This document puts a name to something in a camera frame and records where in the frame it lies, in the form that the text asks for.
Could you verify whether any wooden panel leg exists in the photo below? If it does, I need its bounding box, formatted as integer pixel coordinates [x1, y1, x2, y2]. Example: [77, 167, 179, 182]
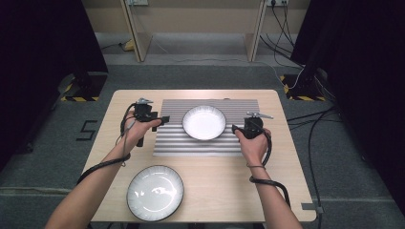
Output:
[244, 0, 268, 63]
[119, 0, 154, 63]

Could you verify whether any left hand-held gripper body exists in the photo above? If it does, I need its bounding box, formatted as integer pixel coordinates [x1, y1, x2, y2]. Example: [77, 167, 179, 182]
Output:
[133, 97, 160, 148]

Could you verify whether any white plate with dark rim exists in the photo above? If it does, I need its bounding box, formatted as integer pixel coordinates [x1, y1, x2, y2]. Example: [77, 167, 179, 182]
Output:
[126, 164, 185, 222]
[181, 104, 227, 141]

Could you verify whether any black floor cables bundle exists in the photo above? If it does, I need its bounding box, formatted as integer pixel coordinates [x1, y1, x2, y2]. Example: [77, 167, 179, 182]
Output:
[258, 3, 305, 69]

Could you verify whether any person's right hand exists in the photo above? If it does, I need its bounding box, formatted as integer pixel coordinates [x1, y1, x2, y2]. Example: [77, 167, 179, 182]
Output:
[234, 128, 272, 167]

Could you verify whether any striped placemat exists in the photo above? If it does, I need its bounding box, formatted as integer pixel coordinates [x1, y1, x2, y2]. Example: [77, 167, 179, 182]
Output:
[153, 98, 261, 157]

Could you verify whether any grey tape strip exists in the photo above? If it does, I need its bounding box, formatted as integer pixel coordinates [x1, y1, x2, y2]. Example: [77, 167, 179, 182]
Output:
[300, 201, 325, 215]

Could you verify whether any small yellow object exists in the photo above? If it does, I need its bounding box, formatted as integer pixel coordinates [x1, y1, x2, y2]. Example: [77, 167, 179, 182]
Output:
[121, 38, 136, 52]

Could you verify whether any stand base with hazard tape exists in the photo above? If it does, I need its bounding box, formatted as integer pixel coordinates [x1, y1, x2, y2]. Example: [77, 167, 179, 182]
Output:
[279, 73, 328, 102]
[60, 72, 108, 103]

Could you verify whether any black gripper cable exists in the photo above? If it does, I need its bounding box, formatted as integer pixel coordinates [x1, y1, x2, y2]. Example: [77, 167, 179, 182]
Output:
[248, 130, 291, 208]
[75, 103, 138, 185]

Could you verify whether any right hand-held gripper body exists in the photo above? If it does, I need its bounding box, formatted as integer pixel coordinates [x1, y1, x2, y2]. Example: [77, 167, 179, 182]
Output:
[243, 111, 274, 140]

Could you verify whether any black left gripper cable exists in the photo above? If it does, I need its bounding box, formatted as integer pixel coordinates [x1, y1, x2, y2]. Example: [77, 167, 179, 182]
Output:
[75, 103, 138, 185]

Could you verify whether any black curtain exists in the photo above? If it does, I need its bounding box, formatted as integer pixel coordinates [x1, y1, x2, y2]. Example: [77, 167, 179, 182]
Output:
[290, 0, 405, 219]
[0, 0, 109, 165]

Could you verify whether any thin grey cord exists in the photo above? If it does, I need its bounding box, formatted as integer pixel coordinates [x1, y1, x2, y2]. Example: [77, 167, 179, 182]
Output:
[116, 118, 136, 168]

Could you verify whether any black floor cable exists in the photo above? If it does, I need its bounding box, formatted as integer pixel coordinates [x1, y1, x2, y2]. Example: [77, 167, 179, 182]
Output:
[286, 106, 339, 229]

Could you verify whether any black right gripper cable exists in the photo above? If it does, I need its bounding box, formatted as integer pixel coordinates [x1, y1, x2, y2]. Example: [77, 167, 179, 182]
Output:
[248, 130, 291, 208]

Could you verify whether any person's left hand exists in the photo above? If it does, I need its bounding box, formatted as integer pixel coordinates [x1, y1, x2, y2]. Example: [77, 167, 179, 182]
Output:
[122, 118, 163, 151]

